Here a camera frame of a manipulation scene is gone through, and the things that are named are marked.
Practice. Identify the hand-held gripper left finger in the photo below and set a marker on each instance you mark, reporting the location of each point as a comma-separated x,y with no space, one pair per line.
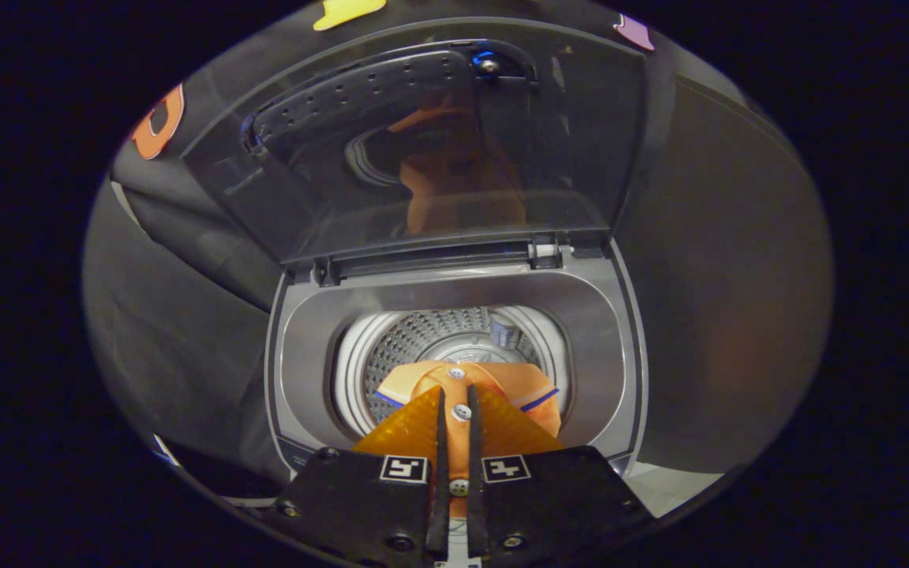
440,489

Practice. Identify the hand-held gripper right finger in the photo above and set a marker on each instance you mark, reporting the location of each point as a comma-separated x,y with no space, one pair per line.
476,489

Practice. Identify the orange polo shirt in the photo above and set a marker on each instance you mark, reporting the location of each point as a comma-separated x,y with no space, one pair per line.
518,386

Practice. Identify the grey washing machine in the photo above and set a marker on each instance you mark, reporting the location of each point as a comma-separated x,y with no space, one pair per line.
304,355

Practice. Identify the dark washing machine lid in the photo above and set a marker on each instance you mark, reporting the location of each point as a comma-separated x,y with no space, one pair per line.
581,142

